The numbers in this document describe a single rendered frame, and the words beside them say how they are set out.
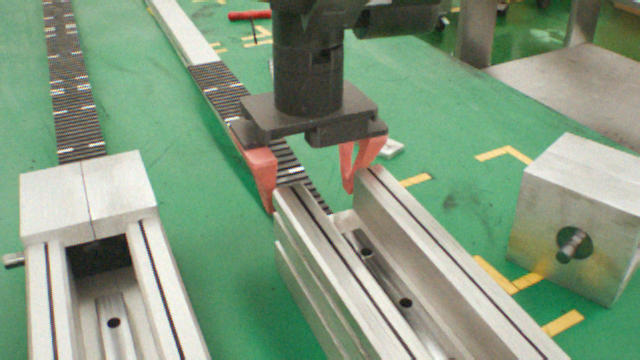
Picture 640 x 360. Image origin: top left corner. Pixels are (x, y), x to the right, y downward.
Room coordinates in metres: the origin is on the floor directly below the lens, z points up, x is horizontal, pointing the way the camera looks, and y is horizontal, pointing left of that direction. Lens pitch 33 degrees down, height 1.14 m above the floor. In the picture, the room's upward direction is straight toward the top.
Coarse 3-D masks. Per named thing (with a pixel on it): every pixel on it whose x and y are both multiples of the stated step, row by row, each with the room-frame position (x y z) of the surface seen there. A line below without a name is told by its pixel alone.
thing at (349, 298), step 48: (288, 192) 0.40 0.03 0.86; (384, 192) 0.40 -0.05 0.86; (288, 240) 0.37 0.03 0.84; (336, 240) 0.34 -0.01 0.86; (384, 240) 0.38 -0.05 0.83; (432, 240) 0.34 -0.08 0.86; (288, 288) 0.38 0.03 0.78; (336, 288) 0.29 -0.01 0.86; (384, 288) 0.32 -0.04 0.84; (432, 288) 0.32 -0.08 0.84; (480, 288) 0.29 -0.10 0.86; (336, 336) 0.29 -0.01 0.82; (384, 336) 0.25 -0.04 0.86; (432, 336) 0.27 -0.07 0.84; (480, 336) 0.26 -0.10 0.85; (528, 336) 0.25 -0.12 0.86
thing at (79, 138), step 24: (48, 0) 1.12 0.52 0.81; (48, 24) 0.98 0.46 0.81; (72, 24) 0.97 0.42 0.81; (48, 48) 0.86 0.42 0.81; (72, 48) 0.86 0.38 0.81; (72, 72) 0.77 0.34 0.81; (72, 96) 0.69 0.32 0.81; (72, 120) 0.62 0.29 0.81; (96, 120) 0.62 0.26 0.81; (72, 144) 0.57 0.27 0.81; (96, 144) 0.56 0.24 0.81
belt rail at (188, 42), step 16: (160, 0) 1.12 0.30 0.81; (160, 16) 1.04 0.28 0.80; (176, 16) 1.02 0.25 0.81; (176, 32) 0.94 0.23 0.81; (192, 32) 0.93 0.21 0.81; (176, 48) 0.92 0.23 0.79; (192, 48) 0.86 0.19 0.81; (208, 48) 0.86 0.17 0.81; (192, 64) 0.81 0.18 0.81; (224, 128) 0.66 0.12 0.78
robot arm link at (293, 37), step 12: (276, 12) 0.44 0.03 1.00; (276, 24) 0.44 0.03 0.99; (288, 24) 0.44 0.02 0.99; (300, 24) 0.43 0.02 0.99; (360, 24) 0.46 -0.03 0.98; (276, 36) 0.44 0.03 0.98; (288, 36) 0.44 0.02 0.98; (300, 36) 0.43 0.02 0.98; (312, 36) 0.43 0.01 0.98; (324, 36) 0.43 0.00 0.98; (336, 36) 0.44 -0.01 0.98; (288, 48) 0.44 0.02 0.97; (300, 48) 0.43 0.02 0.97; (312, 48) 0.43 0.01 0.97; (324, 48) 0.44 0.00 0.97
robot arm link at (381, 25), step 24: (312, 0) 0.38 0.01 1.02; (336, 0) 0.38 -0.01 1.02; (360, 0) 0.39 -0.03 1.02; (384, 0) 0.43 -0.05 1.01; (408, 0) 0.45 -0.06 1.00; (432, 0) 0.45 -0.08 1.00; (312, 24) 0.40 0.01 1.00; (336, 24) 0.40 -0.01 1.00; (384, 24) 0.45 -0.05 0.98; (408, 24) 0.46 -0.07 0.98; (432, 24) 0.46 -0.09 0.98
